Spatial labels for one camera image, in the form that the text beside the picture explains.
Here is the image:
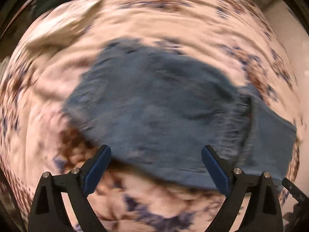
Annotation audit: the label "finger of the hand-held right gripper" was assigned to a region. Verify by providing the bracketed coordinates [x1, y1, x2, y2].
[281, 178, 307, 203]

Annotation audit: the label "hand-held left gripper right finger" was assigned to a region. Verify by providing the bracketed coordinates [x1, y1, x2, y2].
[201, 145, 283, 232]

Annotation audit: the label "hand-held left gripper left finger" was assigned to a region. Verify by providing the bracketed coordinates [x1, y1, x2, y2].
[28, 145, 112, 232]

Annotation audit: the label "floral bed blanket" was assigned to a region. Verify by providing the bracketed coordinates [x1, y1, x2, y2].
[0, 0, 302, 232]

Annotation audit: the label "blue denim pants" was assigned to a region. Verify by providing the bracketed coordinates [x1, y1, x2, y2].
[64, 37, 297, 194]

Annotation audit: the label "white folded pants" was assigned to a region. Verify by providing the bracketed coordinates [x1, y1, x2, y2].
[24, 0, 102, 51]

